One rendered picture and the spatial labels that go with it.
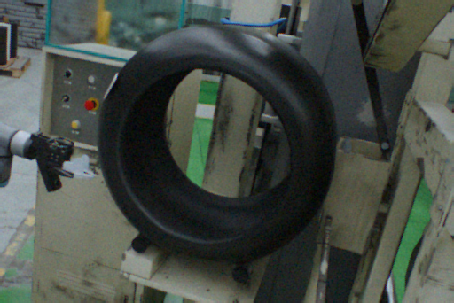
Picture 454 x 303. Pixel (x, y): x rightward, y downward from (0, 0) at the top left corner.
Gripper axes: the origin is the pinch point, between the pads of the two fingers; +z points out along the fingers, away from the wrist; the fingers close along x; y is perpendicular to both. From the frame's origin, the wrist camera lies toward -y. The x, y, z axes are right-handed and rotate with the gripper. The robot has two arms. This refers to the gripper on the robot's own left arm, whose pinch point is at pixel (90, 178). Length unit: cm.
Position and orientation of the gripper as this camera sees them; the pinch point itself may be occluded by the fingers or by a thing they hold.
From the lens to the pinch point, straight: 140.5
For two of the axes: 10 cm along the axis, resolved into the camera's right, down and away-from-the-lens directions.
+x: 2.9, -2.7, 9.2
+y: 2.7, -9.0, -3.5
